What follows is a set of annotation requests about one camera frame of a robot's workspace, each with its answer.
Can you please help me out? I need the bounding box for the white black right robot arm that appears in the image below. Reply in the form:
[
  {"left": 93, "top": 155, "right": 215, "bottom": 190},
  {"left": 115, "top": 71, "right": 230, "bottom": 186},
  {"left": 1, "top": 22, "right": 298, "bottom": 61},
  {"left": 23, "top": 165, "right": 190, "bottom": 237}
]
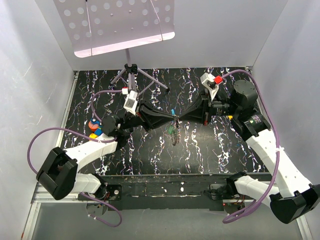
[{"left": 179, "top": 78, "right": 320, "bottom": 224}]

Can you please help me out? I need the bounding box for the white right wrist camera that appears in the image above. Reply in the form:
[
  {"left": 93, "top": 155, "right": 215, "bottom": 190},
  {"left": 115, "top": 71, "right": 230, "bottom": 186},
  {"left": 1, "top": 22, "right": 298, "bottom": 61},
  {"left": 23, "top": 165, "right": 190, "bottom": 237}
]
[{"left": 200, "top": 72, "right": 223, "bottom": 102}]

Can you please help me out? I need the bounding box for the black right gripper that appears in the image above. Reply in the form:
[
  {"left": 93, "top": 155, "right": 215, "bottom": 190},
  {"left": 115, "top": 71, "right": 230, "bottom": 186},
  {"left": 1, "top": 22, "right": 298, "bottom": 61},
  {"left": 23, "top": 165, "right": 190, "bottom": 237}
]
[{"left": 178, "top": 88, "right": 240, "bottom": 126}]

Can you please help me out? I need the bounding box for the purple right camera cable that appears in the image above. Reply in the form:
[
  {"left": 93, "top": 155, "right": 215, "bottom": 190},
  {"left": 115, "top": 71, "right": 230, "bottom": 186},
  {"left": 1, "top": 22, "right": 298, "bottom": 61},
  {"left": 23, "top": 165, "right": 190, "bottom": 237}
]
[{"left": 221, "top": 69, "right": 280, "bottom": 224}]

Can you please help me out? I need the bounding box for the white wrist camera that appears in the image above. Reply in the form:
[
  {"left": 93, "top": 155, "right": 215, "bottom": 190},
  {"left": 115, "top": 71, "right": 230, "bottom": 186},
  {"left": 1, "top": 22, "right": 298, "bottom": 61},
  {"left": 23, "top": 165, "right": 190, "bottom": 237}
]
[
  {"left": 200, "top": 72, "right": 223, "bottom": 102},
  {"left": 121, "top": 87, "right": 138, "bottom": 116}
]

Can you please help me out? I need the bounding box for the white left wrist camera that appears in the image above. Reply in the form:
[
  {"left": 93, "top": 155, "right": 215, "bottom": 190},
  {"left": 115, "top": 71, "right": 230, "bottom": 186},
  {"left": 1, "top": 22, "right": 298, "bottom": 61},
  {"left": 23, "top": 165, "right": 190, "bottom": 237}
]
[{"left": 121, "top": 87, "right": 138, "bottom": 116}]

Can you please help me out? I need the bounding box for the lilac perforated music stand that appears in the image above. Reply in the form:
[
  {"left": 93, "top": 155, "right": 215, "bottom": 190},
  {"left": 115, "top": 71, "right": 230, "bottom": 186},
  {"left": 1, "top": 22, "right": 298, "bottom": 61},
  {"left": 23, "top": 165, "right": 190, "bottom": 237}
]
[{"left": 54, "top": 0, "right": 175, "bottom": 106}]

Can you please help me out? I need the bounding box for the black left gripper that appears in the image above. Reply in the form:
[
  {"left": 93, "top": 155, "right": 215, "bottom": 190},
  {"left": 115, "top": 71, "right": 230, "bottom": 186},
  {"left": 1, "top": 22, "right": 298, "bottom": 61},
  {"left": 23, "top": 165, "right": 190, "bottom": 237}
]
[{"left": 120, "top": 98, "right": 174, "bottom": 133}]

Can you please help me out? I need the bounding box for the colourful toy block figure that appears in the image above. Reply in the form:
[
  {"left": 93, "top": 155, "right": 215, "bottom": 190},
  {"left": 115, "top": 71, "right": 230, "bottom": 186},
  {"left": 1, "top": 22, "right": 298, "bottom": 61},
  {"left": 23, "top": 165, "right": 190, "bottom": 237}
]
[{"left": 88, "top": 118, "right": 103, "bottom": 139}]

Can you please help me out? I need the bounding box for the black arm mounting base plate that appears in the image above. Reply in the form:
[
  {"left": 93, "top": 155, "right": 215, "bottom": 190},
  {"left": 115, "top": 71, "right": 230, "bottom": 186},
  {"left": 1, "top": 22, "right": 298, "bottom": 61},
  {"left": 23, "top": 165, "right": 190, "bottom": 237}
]
[{"left": 77, "top": 173, "right": 258, "bottom": 213}]

